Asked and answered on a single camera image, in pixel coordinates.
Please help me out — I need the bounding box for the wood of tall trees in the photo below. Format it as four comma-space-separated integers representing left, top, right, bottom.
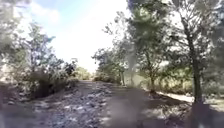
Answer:
91, 0, 224, 105

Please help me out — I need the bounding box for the grey gravel dirt path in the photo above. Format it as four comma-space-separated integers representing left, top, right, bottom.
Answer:
0, 79, 224, 128

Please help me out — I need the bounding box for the pale sandy ground strip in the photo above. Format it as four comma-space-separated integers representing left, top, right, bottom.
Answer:
156, 91, 224, 113

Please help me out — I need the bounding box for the trees and bushes thicket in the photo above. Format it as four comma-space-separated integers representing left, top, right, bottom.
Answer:
0, 0, 92, 101

